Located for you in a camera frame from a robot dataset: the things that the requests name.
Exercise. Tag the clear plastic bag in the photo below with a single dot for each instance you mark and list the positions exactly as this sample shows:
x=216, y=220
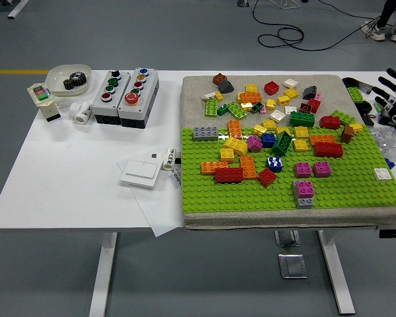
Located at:
x=389, y=142

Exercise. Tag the white table leg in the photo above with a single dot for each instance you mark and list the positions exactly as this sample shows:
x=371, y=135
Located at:
x=102, y=280
x=336, y=274

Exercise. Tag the pink two-by-two brick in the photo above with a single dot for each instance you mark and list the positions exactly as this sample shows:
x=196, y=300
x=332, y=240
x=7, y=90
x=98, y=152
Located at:
x=305, y=189
x=322, y=168
x=254, y=143
x=303, y=169

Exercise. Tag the brown-orange brick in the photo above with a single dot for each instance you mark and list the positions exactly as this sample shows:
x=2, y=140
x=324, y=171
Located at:
x=347, y=133

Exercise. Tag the small green plastic piece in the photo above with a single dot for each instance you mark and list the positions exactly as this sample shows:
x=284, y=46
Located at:
x=377, y=106

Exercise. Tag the white desk foot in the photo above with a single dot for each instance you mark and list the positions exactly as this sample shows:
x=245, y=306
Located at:
x=18, y=9

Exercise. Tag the metal floor box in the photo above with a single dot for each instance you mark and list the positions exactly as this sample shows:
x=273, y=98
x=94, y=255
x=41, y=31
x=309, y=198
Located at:
x=292, y=265

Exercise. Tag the dark red brick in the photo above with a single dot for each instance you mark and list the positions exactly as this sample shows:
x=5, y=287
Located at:
x=305, y=107

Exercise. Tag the red two-by-four brick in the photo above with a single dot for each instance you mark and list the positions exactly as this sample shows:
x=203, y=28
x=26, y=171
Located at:
x=328, y=149
x=229, y=175

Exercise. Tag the white pipe tee fitting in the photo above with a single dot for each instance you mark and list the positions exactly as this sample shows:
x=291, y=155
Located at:
x=82, y=115

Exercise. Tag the grey two-by-four brick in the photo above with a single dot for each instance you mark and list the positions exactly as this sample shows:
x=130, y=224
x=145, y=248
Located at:
x=305, y=202
x=205, y=133

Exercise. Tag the red two-by-two brick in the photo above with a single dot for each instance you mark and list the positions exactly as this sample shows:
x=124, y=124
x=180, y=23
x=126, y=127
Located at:
x=267, y=177
x=315, y=105
x=271, y=88

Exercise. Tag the white plastic bowl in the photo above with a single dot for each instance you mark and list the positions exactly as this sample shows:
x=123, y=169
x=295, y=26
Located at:
x=57, y=77

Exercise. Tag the person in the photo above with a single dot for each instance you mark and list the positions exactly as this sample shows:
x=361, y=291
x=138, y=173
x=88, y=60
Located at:
x=377, y=33

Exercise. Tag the dark metal gear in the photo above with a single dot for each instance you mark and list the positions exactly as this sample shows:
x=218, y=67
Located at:
x=80, y=77
x=71, y=84

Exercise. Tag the metal floor socket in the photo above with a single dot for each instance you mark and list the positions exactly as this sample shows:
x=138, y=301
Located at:
x=287, y=238

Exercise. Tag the small black square chip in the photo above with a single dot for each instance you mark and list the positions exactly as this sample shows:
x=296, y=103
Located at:
x=154, y=154

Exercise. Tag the white labelled tube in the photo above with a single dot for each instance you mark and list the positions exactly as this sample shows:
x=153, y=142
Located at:
x=169, y=158

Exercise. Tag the white square plate brick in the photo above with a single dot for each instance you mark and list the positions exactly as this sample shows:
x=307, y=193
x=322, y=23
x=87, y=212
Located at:
x=290, y=84
x=382, y=173
x=277, y=116

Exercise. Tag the white wall switch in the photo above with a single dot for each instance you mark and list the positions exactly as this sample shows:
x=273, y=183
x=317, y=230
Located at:
x=140, y=171

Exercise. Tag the small blue-green piece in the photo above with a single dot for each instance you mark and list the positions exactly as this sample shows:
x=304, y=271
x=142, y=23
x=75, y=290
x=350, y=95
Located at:
x=390, y=163

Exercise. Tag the green studded baseplate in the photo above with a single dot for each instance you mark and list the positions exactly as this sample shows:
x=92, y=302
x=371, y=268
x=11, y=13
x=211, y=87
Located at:
x=217, y=195

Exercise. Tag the grey four-button control box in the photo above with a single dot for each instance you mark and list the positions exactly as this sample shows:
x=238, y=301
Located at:
x=113, y=104

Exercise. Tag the yellow curved brick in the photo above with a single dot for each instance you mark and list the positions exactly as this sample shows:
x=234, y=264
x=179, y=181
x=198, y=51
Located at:
x=235, y=145

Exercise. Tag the black table control panel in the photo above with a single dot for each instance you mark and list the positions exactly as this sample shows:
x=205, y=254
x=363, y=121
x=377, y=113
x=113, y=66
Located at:
x=394, y=233

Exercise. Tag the grey emergency-stop control box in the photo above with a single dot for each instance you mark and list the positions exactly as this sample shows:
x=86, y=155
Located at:
x=145, y=95

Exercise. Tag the small yellow brick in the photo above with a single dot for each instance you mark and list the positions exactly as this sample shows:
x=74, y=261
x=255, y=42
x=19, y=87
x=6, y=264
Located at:
x=259, y=129
x=247, y=106
x=271, y=105
x=282, y=129
x=269, y=124
x=357, y=127
x=218, y=96
x=283, y=100

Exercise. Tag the orange two-by-four brick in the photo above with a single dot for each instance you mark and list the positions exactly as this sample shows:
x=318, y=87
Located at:
x=235, y=129
x=250, y=97
x=212, y=167
x=320, y=138
x=248, y=166

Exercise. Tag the red curved brick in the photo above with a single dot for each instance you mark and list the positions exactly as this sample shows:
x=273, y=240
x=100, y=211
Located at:
x=330, y=122

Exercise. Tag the lime two-by-four brick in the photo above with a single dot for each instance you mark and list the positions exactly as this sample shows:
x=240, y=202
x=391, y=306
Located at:
x=237, y=111
x=355, y=94
x=344, y=116
x=211, y=108

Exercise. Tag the dark green two-by-four brick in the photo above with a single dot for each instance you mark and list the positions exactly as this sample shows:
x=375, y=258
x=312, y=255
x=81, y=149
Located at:
x=302, y=119

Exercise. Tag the small dark green brick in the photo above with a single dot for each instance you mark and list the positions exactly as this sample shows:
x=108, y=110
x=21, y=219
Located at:
x=257, y=107

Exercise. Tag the yellow two-by-two brick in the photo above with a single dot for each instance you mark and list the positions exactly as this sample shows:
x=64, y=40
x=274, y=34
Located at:
x=251, y=88
x=291, y=93
x=301, y=131
x=301, y=145
x=227, y=154

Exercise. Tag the blue two-by-two brick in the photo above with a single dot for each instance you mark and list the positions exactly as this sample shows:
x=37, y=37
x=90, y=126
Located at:
x=275, y=163
x=268, y=140

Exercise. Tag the white paper sheet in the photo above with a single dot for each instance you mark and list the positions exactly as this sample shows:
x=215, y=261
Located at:
x=158, y=211

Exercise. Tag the brown two-by-two brick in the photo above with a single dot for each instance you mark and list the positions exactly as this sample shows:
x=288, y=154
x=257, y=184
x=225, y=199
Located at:
x=220, y=78

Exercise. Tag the black box device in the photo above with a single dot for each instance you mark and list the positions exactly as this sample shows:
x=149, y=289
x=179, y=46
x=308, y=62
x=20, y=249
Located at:
x=384, y=119

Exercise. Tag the small white plate brick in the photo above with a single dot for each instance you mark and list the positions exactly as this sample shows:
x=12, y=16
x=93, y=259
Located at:
x=208, y=96

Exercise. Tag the dark grey slope brick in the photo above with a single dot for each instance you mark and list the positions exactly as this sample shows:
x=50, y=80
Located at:
x=226, y=86
x=310, y=93

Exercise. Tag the black round part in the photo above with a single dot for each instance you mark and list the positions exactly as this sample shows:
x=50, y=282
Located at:
x=366, y=107

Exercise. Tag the black rectangular device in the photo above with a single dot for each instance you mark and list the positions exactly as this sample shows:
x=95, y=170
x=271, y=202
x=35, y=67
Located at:
x=365, y=87

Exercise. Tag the beige red-green switch unit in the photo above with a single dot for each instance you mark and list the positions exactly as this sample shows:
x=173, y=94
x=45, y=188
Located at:
x=43, y=94

